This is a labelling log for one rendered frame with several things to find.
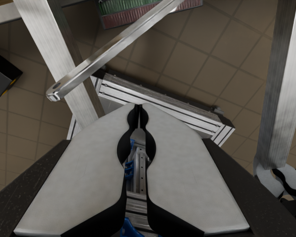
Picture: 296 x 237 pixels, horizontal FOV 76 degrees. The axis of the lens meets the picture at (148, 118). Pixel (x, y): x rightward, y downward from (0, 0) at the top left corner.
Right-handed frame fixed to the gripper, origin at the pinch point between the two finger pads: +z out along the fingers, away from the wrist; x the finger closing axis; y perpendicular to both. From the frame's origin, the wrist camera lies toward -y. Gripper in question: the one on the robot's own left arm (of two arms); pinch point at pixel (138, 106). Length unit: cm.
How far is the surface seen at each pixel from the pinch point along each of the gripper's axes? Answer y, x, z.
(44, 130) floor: 71, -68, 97
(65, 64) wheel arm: 0.6, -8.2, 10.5
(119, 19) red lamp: -2.6, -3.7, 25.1
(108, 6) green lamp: -4.3, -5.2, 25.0
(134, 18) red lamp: -2.7, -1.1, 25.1
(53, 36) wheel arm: -2.3, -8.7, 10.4
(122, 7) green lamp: -4.2, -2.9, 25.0
